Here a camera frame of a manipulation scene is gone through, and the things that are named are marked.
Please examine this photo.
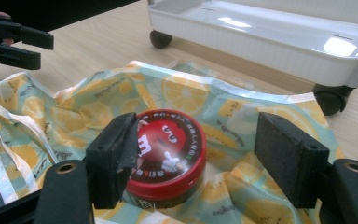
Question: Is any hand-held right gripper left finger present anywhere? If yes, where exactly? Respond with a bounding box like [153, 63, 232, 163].
[84, 111, 140, 210]

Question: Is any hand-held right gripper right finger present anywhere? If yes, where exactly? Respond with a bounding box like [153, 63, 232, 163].
[254, 111, 330, 209]

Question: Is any candy jar with red lid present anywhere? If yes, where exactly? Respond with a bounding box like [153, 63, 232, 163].
[122, 108, 208, 209]

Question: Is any lemon print plastic bag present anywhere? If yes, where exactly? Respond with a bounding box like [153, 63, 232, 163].
[0, 60, 346, 224]

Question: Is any white plastic cart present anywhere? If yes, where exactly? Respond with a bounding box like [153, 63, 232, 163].
[147, 0, 358, 90]

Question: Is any black caster wheel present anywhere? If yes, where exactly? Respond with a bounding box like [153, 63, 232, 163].
[149, 30, 173, 50]
[311, 83, 355, 117]

